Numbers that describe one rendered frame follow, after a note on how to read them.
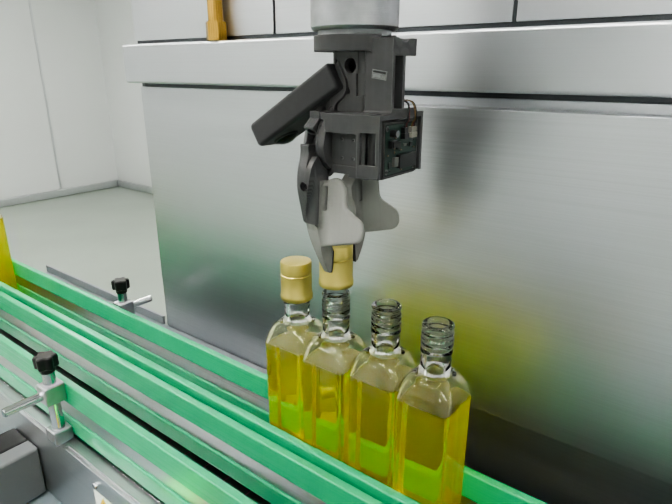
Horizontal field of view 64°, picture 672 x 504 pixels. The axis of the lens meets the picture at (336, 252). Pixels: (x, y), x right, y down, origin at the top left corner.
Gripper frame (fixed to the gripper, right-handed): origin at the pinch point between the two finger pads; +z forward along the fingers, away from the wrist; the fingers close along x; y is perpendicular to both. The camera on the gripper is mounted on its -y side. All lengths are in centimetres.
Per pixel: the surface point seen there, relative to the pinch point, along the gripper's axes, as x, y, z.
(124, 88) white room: 305, -537, 3
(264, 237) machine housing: 15.0, -25.6, 7.1
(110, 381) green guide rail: -6.1, -37.9, 26.7
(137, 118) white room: 305, -519, 34
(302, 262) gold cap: 0.2, -4.7, 2.2
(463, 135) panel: 12.3, 7.1, -10.8
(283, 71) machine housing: 12.8, -18.5, -17.0
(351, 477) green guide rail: -3.9, 5.0, 22.3
